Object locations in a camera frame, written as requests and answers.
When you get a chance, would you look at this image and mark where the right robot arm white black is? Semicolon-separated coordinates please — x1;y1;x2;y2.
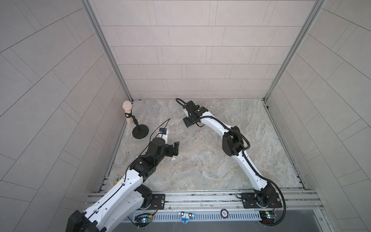
176;98;287;209

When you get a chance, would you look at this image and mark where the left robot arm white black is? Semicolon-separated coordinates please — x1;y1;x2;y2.
66;137;180;232

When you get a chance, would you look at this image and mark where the beige microphone on black stand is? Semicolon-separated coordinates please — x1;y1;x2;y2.
122;101;149;139

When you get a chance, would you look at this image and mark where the blue white small device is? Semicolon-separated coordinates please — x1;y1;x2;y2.
178;211;195;224

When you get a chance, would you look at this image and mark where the left green circuit board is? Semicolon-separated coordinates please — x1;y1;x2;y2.
134;213;154;228

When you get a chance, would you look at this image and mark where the green circuit board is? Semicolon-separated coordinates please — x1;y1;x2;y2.
259;211;277;225
134;213;154;228

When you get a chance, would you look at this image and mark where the round black sticker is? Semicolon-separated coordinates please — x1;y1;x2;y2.
220;209;229;219

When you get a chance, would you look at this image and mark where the right green circuit board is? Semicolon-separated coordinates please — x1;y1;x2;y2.
259;211;277;225

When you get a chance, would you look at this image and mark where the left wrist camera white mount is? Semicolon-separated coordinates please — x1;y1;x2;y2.
157;127;168;144

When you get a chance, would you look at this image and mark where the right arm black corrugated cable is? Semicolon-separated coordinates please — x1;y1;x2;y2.
175;98;287;226

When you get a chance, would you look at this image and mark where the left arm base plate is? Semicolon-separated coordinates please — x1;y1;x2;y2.
140;194;165;210

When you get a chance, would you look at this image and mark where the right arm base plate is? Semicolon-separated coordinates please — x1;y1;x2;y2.
236;192;283;209

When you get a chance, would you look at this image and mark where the aluminium rail frame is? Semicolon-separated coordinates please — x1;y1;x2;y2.
123;188;324;215

